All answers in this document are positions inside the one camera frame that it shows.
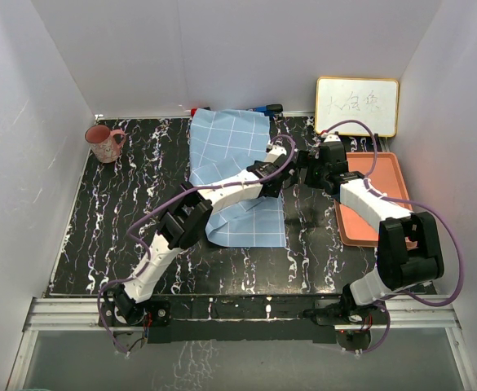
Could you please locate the blue checked tablecloth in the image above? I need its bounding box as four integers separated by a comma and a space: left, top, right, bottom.
189, 108, 286, 248

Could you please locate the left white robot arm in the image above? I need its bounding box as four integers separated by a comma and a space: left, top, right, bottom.
109, 156, 296, 325

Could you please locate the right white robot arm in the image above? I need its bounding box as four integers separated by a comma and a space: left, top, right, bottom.
296, 141, 444, 323

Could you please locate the orange plastic tray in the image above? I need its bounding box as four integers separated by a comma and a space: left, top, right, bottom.
333, 152, 419, 248

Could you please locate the blue marker pen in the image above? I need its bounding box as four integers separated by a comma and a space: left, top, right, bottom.
249, 103, 284, 116

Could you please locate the small framed whiteboard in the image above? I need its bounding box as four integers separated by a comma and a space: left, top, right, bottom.
315, 77, 400, 138

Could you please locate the pink floral mug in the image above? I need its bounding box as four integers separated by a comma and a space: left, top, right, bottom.
85, 125, 126, 164

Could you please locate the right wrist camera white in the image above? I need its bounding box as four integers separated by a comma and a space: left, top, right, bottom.
320, 130, 341, 143

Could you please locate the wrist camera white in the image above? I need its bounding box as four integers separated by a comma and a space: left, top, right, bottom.
263, 143, 287, 163
320, 130, 341, 143

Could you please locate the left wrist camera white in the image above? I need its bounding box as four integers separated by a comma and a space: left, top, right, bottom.
263, 143, 287, 163

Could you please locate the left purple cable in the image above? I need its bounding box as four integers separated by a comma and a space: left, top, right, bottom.
95, 134, 298, 354

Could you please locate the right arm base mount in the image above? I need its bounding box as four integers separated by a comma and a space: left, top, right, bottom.
298, 299, 378, 326

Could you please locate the aluminium frame rail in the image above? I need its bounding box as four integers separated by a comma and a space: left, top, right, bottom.
23, 295, 460, 331

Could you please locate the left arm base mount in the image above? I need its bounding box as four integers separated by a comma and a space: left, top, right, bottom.
99, 288, 171, 328

